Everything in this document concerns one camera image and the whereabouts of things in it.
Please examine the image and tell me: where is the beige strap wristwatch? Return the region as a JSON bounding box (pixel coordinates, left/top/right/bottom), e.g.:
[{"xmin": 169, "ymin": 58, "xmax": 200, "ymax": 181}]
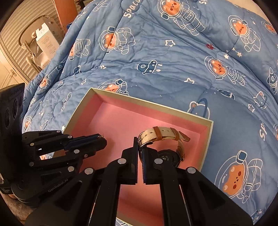
[{"xmin": 138, "ymin": 126, "xmax": 190, "ymax": 167}]

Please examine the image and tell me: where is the green box pink interior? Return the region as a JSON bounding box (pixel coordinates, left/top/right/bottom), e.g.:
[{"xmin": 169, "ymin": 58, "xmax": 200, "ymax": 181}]
[{"xmin": 63, "ymin": 87, "xmax": 214, "ymax": 226}]

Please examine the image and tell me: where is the white cardboard box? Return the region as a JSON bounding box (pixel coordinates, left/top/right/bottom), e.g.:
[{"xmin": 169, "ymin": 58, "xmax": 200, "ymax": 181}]
[{"xmin": 35, "ymin": 22, "xmax": 63, "ymax": 60}]

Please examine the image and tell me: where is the blue astronaut bear quilt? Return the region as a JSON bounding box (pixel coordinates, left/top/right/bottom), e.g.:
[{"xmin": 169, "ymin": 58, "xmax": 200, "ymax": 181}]
[{"xmin": 22, "ymin": 1, "xmax": 277, "ymax": 224}]

